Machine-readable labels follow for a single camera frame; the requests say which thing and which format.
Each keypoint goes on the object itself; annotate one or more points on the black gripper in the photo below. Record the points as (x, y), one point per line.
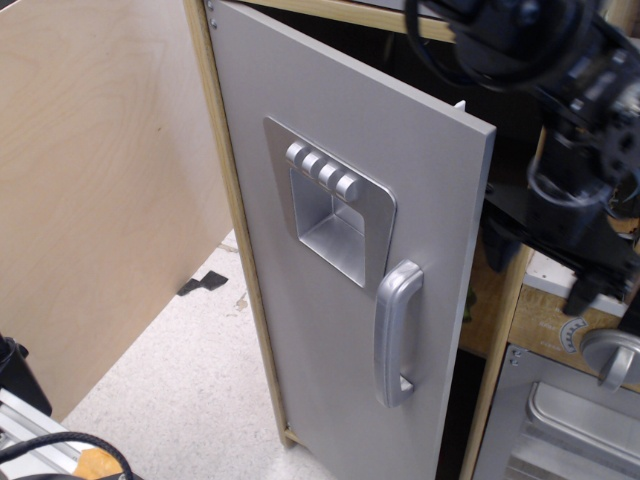
(571, 230)

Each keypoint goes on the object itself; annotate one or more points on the grey toy fridge door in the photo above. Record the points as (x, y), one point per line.
(434, 158)

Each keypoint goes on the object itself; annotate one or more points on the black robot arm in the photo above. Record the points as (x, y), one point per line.
(584, 74)

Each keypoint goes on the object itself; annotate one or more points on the silver oven knob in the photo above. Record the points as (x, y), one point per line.
(614, 355)

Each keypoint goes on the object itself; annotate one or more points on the grey toy oven door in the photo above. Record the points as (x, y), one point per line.
(550, 421)

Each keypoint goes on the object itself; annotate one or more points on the silver ice dispenser panel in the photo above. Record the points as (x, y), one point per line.
(333, 208)

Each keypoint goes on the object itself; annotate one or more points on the black tape on floor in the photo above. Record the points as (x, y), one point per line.
(210, 281)

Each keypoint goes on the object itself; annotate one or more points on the plywood board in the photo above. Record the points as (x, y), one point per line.
(111, 190)

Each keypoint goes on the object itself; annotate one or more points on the orange tape piece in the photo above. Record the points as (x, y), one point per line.
(97, 463)

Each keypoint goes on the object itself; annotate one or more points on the black box at left edge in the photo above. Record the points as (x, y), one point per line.
(18, 378)

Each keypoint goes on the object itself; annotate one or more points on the wooden toy kitchen frame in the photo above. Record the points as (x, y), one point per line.
(374, 33)

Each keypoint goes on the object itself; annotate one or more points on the silver fridge door handle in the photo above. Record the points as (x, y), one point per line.
(393, 296)

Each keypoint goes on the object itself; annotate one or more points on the aluminium extrusion rail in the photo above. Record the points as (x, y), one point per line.
(20, 422)

